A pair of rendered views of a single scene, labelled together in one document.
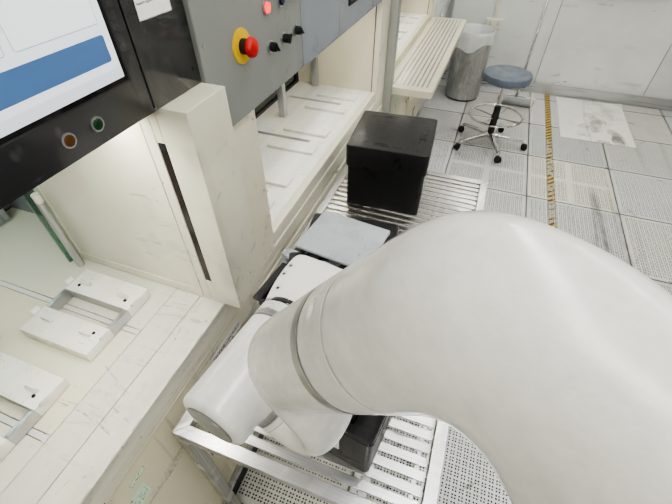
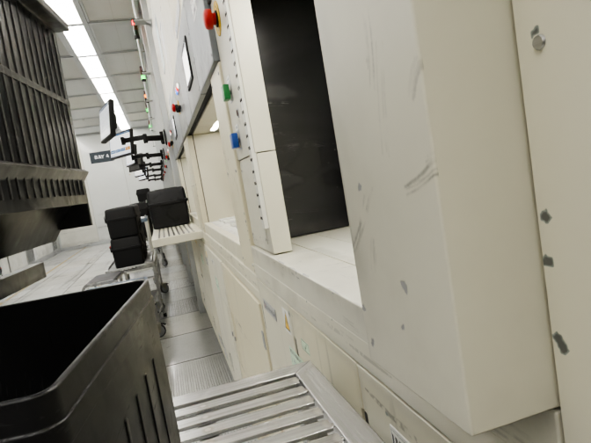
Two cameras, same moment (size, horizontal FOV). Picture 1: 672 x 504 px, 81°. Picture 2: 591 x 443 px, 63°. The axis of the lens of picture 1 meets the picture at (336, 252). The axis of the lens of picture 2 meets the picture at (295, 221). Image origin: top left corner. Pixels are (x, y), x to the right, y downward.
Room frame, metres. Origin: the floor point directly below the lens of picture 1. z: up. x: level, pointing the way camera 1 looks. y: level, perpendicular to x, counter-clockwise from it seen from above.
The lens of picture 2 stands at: (0.88, 0.02, 1.01)
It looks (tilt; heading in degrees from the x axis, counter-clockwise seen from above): 5 degrees down; 145
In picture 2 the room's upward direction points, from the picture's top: 10 degrees counter-clockwise
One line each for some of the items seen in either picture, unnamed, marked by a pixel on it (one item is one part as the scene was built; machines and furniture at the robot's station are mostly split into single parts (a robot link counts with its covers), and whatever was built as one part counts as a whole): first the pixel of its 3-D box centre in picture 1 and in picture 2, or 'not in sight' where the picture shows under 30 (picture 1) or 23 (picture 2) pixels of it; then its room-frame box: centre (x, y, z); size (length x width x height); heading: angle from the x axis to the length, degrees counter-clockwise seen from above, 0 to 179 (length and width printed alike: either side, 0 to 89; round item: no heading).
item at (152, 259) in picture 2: not in sight; (138, 281); (-3.84, 1.38, 0.24); 0.94 x 0.53 x 0.48; 159
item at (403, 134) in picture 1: (390, 161); not in sight; (1.31, -0.21, 0.89); 0.29 x 0.29 x 0.25; 74
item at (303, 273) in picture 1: (307, 295); not in sight; (0.36, 0.04, 1.25); 0.11 x 0.10 x 0.07; 152
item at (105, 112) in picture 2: not in sight; (129, 126); (-2.92, 1.29, 1.59); 0.50 x 0.41 x 0.36; 70
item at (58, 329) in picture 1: (87, 310); not in sight; (0.60, 0.63, 0.89); 0.22 x 0.21 x 0.04; 70
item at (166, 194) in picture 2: not in sight; (168, 206); (-2.39, 1.27, 0.93); 0.30 x 0.28 x 0.26; 157
